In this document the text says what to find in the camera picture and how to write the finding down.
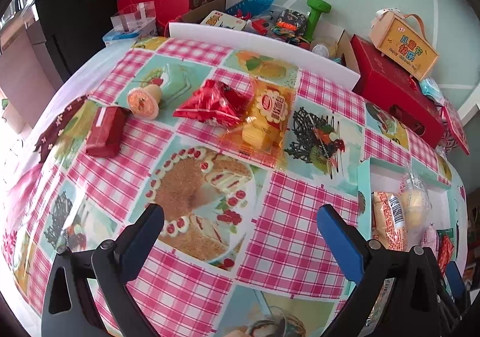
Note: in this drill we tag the checkered picture tablecloth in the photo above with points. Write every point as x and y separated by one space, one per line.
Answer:
240 247

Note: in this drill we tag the yellow wooden sign box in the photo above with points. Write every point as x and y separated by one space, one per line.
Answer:
402 38

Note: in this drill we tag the yellow card game box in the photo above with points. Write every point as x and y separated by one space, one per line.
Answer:
220 19

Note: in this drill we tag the red gold packet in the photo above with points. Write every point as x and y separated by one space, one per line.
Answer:
445 253

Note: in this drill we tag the dark red block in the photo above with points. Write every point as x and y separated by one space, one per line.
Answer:
106 132

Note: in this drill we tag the clear plastic box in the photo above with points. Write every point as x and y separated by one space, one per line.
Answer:
134 17

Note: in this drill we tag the blue water bottle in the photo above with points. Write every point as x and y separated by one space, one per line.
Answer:
249 8

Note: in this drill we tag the pale blue wipes pack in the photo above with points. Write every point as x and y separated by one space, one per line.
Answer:
430 89

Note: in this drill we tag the clear bag round bun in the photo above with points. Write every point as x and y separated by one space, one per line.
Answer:
416 205

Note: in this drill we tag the black cabinet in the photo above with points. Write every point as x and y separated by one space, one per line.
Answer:
74 30

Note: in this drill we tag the orange lid jelly cup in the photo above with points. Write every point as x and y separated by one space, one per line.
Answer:
144 102

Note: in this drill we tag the pink purple snack packet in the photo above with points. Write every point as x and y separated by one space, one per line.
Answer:
431 240

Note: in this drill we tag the orange barcode bread packet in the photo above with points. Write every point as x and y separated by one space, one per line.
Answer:
389 225

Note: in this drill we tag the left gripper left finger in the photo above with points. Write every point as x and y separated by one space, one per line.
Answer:
69 308

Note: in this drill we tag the large red gift box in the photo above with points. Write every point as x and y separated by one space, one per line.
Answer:
391 88

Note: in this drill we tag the blue white tissue box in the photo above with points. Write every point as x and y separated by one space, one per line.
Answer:
140 29

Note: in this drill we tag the green dumbbell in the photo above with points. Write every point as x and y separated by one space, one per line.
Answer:
318 7

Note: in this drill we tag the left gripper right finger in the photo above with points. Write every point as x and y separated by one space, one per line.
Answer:
411 309

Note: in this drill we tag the toy pile in box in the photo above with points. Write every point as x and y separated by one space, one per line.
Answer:
287 25

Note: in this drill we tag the red patterned box lid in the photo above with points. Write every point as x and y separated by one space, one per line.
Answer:
454 133

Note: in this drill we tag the green snack packet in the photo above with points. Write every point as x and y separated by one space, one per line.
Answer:
448 233

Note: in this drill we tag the small clear bottle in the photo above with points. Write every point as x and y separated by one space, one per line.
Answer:
325 47

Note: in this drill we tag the shiny red crinkled packet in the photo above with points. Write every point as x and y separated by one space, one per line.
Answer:
215 103

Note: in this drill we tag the yellow cake snack packet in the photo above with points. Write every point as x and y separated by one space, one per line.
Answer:
263 126

